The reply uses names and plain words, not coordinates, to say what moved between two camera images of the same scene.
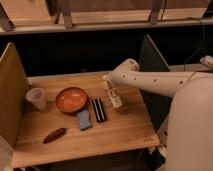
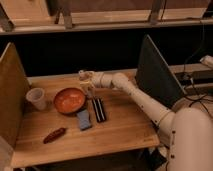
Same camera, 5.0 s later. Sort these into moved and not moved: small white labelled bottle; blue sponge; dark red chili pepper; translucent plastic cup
Moved: small white labelled bottle
Not moved: blue sponge; translucent plastic cup; dark red chili pepper
